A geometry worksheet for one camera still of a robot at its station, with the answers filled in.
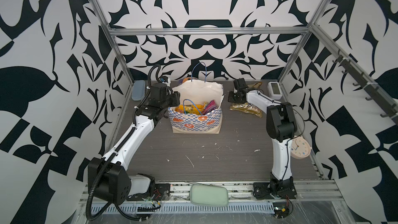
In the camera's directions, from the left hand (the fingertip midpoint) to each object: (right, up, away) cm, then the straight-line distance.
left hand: (173, 91), depth 81 cm
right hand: (+35, -2, +23) cm, 42 cm away
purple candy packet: (+20, -8, +10) cm, 24 cm away
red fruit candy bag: (+44, -10, +20) cm, 49 cm away
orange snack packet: (+8, -10, +13) cm, 18 cm away
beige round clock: (+68, -31, +5) cm, 75 cm away
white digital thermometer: (+65, +1, +27) cm, 70 cm away
